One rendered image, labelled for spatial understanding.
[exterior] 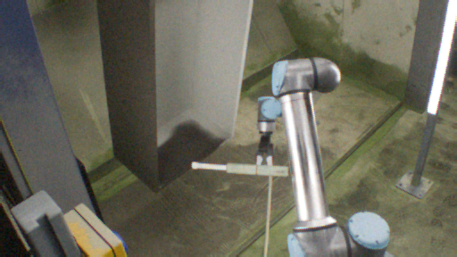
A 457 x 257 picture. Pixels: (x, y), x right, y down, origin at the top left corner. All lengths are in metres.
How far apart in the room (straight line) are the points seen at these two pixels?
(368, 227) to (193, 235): 1.35
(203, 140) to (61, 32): 1.26
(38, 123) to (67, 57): 1.98
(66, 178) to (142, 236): 1.48
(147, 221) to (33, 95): 1.78
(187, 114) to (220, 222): 0.67
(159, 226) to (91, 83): 1.08
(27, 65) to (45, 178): 0.32
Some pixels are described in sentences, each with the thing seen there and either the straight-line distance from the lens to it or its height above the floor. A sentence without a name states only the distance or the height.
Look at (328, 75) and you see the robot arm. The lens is 1.57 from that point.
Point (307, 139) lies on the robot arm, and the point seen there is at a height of 1.13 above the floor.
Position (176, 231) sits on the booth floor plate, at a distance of 2.67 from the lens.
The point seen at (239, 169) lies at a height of 0.57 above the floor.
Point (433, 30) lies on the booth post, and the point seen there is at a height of 0.73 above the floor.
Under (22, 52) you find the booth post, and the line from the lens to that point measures 1.06.
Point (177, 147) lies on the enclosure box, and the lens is 2.52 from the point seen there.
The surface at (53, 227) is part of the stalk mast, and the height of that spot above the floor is 1.62.
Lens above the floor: 2.05
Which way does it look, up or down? 37 degrees down
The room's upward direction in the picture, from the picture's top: 4 degrees counter-clockwise
